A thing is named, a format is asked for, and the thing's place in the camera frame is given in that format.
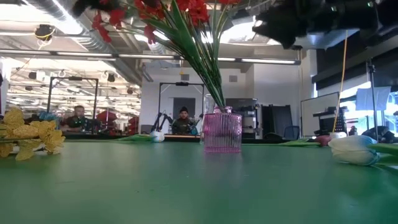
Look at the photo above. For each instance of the white artificial tulip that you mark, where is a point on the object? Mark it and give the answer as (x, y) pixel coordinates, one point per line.
(157, 137)
(351, 149)

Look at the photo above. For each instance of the red fabric object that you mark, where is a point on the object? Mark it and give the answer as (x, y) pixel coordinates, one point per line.
(107, 118)

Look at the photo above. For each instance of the black machine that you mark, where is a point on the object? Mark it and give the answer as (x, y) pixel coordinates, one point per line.
(248, 118)

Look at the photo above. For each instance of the background black robot arm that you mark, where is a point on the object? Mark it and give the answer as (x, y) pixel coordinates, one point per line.
(161, 119)

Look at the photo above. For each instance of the white diffuser sheet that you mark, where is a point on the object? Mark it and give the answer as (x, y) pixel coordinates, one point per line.
(363, 98)

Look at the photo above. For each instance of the black cabinet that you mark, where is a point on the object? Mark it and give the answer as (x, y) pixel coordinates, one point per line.
(276, 119)

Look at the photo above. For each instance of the long ceiling light bar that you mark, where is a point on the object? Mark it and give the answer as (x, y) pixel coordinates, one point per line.
(258, 61)

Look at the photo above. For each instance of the black metal station frame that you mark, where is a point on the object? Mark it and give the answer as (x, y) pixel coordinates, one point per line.
(182, 83)
(73, 78)

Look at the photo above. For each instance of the black ceiling camera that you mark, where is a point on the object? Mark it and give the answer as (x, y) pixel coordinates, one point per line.
(44, 31)

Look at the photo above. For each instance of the black light stand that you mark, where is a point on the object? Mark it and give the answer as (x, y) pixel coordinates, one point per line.
(373, 118)

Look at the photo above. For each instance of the yellow artificial flower bunch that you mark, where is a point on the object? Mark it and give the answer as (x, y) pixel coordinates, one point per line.
(46, 133)

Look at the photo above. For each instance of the black equipment rack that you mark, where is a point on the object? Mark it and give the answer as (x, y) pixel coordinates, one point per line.
(326, 121)

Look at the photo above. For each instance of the dark red artificial tulip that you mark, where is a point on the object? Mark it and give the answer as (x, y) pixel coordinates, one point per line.
(323, 140)

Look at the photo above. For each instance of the person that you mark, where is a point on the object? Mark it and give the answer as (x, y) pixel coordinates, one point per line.
(77, 119)
(183, 123)

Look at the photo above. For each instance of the pink ribbed glass vase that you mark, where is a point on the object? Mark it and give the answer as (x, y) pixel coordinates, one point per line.
(222, 133)

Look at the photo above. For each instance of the whiteboard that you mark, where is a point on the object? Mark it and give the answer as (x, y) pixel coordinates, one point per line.
(320, 112)

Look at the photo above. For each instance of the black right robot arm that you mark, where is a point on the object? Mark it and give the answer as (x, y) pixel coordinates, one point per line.
(357, 15)

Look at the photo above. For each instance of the red artificial flower bunch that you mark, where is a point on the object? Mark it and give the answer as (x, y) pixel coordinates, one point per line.
(196, 9)
(116, 15)

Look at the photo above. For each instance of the green table mat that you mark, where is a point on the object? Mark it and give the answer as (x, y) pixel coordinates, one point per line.
(186, 186)

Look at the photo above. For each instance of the dark office chair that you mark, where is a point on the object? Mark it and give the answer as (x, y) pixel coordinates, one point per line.
(292, 132)

